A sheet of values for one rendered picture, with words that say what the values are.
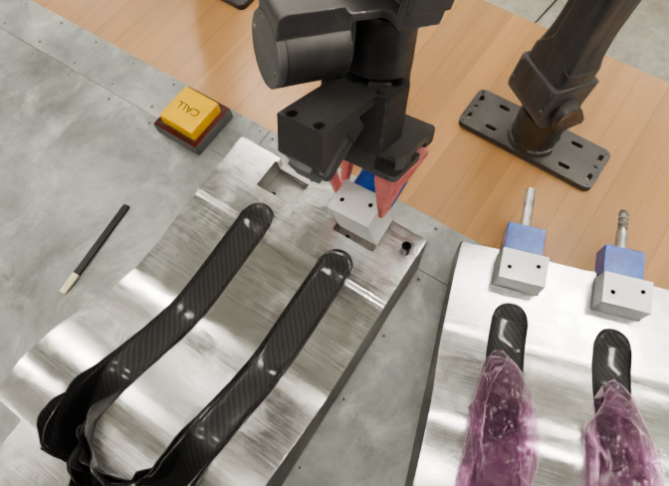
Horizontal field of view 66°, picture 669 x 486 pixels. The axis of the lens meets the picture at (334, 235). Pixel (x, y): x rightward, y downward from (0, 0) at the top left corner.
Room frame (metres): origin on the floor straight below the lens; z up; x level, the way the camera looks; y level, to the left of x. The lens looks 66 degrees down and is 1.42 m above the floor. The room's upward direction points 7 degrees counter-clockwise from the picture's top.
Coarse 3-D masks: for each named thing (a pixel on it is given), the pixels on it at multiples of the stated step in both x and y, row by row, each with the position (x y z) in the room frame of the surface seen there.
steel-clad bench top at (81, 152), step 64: (0, 0) 0.78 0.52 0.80; (0, 64) 0.64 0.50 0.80; (64, 64) 0.62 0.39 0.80; (128, 64) 0.61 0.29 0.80; (0, 128) 0.51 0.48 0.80; (64, 128) 0.50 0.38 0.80; (128, 128) 0.48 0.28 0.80; (256, 128) 0.46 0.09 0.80; (0, 192) 0.40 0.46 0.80; (64, 192) 0.39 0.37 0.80; (128, 192) 0.38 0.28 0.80; (192, 192) 0.36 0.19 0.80; (0, 256) 0.30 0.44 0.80; (64, 256) 0.29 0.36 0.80; (128, 256) 0.28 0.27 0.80; (448, 256) 0.23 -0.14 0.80; (0, 320) 0.21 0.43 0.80; (64, 320) 0.20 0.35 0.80; (384, 384) 0.08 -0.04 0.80; (320, 448) 0.02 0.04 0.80; (384, 448) 0.01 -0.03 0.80
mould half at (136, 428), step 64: (256, 192) 0.30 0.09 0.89; (320, 192) 0.29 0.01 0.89; (192, 256) 0.23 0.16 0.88; (256, 256) 0.22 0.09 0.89; (320, 256) 0.21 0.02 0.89; (384, 256) 0.20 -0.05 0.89; (128, 320) 0.16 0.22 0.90; (256, 320) 0.15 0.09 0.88; (384, 320) 0.15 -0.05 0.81; (0, 384) 0.10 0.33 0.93; (64, 384) 0.10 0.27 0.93; (192, 384) 0.09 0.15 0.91; (320, 384) 0.08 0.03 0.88; (0, 448) 0.05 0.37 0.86; (128, 448) 0.03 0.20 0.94; (256, 448) 0.02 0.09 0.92
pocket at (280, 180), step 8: (280, 160) 0.34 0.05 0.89; (272, 168) 0.34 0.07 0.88; (280, 168) 0.34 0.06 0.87; (288, 168) 0.34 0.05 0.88; (264, 176) 0.32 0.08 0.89; (272, 176) 0.33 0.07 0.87; (280, 176) 0.34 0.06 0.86; (288, 176) 0.33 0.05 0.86; (296, 176) 0.33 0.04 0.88; (264, 184) 0.32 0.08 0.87; (272, 184) 0.33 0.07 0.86; (280, 184) 0.32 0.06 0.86; (288, 184) 0.32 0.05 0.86; (296, 184) 0.32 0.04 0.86; (304, 184) 0.32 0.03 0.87; (272, 192) 0.32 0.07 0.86; (280, 192) 0.31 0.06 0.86; (288, 192) 0.31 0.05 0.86; (296, 192) 0.31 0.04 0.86; (288, 200) 0.30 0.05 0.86; (296, 200) 0.30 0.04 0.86
